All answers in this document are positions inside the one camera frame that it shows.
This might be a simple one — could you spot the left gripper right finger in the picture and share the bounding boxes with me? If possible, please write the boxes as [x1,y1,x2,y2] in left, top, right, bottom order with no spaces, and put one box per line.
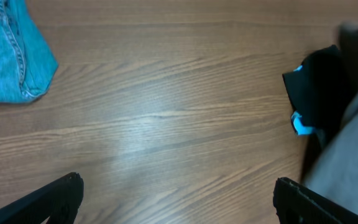
[273,177,358,224]

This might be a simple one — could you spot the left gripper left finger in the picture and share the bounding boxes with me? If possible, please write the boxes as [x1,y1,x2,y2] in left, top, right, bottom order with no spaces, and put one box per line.
[0,172,84,224]

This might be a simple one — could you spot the grey khaki shorts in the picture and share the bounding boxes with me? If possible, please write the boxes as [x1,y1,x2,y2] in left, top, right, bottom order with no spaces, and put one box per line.
[304,93,358,215]

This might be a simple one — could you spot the light blue garment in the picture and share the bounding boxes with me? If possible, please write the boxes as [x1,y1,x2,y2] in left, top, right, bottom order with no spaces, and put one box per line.
[283,65,316,136]

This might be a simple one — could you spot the black t-shirt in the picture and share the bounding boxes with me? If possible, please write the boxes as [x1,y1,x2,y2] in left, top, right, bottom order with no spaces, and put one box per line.
[300,24,358,146]

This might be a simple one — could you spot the folded blue denim jeans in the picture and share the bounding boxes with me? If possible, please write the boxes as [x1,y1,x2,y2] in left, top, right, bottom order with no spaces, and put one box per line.
[0,0,58,103]

